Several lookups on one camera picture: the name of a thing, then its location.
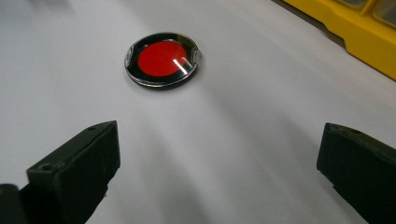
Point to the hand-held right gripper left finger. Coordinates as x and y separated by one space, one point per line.
77 168

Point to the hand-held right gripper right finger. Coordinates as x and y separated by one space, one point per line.
361 168

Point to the round red and black case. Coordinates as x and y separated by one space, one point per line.
162 59

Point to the yellow plastic organizer box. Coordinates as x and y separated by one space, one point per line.
364 28

